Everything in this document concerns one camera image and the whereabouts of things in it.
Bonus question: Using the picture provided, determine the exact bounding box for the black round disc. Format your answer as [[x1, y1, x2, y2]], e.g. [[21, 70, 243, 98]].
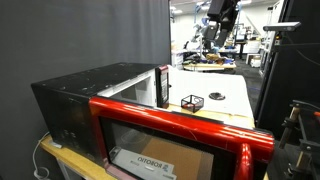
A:
[[208, 92, 226, 101]]

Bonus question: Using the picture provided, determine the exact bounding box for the background wooden table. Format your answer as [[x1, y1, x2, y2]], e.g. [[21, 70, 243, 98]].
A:
[[183, 60, 237, 73]]

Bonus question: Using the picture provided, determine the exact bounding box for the background white storage box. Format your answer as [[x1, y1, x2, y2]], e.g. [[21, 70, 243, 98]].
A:
[[246, 53, 263, 69]]

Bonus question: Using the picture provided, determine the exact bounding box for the white power cable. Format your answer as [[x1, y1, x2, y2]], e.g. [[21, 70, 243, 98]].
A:
[[31, 131, 52, 180]]

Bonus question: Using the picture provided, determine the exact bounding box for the white cloth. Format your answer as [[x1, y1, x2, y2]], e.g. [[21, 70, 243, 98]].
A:
[[166, 64, 255, 120]]

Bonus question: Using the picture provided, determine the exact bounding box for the red microwave door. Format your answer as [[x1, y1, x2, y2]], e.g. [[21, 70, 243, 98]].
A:
[[88, 96, 276, 180]]

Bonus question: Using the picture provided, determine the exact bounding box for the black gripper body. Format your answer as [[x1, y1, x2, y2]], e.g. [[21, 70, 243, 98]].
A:
[[207, 0, 240, 23]]

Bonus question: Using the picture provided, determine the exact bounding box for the black clamp tripod stand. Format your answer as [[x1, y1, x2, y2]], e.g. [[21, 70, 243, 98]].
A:
[[278, 99, 320, 180]]

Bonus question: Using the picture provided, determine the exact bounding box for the grey camera bar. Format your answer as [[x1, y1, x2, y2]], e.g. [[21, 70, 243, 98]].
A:
[[262, 21, 302, 33]]

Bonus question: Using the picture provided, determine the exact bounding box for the small black wire cube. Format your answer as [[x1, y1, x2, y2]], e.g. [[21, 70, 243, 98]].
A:
[[180, 94, 205, 114]]

